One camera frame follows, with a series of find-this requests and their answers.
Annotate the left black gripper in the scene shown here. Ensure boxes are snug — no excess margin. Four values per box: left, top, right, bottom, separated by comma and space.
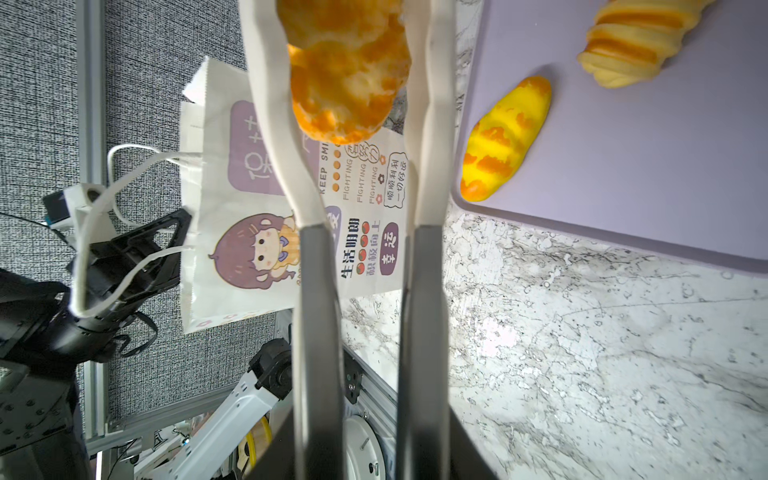
40, 208, 192, 363

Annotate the striped twisted bread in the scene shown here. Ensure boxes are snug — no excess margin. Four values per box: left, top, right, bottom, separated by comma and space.
577, 0, 711, 89

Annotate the lilac plastic tray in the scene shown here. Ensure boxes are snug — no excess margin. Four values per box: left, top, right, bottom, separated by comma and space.
458, 1, 767, 275

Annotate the white analog clock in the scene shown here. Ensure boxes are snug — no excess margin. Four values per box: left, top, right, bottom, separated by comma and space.
343, 415, 386, 480

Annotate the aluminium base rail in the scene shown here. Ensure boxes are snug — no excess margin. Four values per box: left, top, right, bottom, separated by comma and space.
83, 311, 403, 480

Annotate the pale braided bread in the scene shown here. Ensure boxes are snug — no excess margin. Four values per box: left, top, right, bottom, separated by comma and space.
276, 0, 411, 145

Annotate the yellow lemon shaped bread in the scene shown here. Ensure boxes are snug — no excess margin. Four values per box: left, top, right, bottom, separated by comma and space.
460, 76, 552, 202

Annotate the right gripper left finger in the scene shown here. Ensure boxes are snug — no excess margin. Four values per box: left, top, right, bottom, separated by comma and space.
238, 1, 345, 479

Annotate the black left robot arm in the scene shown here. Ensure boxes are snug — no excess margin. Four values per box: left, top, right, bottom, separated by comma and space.
1, 208, 292, 479

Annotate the white patterned paper bag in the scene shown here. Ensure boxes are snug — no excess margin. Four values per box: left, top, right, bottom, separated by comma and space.
68, 56, 415, 335

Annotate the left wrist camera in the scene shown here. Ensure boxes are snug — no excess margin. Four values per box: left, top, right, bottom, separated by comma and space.
42, 183, 118, 248

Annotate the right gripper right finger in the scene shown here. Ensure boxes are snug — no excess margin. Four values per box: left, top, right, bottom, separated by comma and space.
395, 1, 456, 479

